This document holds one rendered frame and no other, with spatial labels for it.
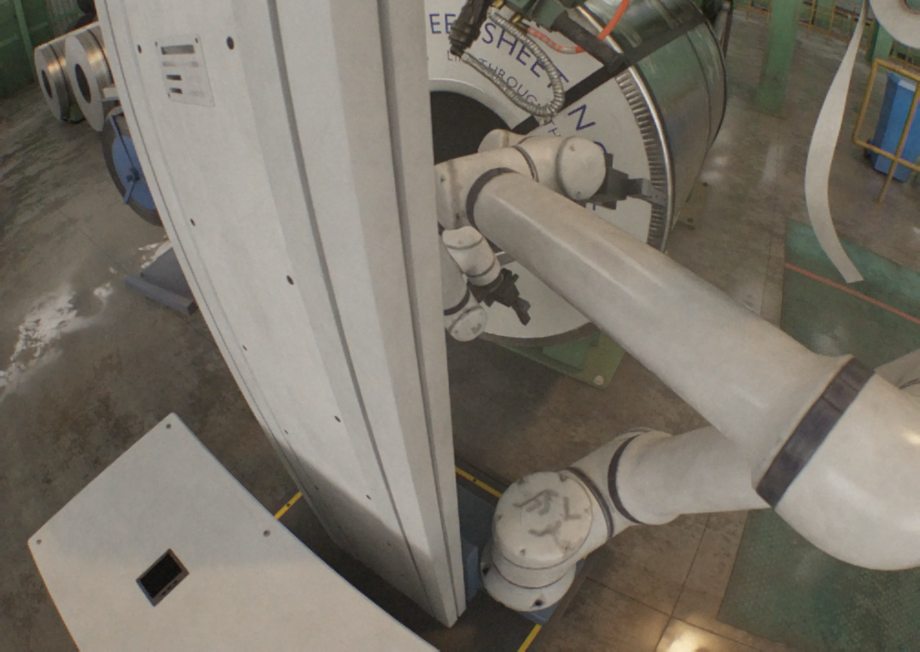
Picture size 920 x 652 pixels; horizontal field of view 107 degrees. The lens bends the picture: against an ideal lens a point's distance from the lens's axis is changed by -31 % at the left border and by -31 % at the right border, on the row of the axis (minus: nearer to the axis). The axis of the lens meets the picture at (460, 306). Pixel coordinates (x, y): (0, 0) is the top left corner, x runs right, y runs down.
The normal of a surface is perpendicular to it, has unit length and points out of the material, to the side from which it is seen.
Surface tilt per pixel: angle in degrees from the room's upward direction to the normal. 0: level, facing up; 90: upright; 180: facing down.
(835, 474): 57
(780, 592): 0
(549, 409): 0
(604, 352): 0
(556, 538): 10
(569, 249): 45
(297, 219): 90
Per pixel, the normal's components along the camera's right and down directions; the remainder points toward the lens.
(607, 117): -0.55, 0.57
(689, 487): -0.90, 0.30
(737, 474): -0.96, 0.09
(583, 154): 0.44, 0.15
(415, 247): 0.81, 0.38
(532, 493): -0.18, -0.77
